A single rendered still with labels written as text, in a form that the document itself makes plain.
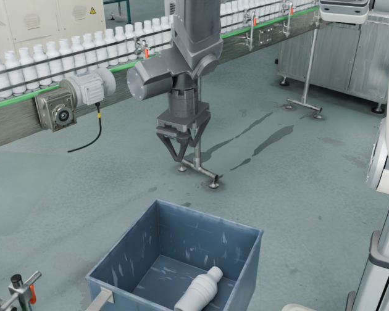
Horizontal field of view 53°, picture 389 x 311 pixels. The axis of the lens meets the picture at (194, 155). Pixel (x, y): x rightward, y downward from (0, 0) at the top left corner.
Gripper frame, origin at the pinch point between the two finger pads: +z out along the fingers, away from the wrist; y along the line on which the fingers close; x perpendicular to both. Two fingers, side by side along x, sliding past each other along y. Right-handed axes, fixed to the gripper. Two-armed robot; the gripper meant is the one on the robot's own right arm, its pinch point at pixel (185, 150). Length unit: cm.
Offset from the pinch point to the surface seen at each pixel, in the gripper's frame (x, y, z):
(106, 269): -14.8, 13.9, 29.6
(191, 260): -5.4, -10.2, 46.0
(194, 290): 2.1, 1.8, 41.4
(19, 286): -12.9, 35.0, 10.3
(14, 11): -289, -194, 42
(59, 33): -279, -232, 71
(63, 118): -83, -43, 32
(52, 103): -85, -41, 25
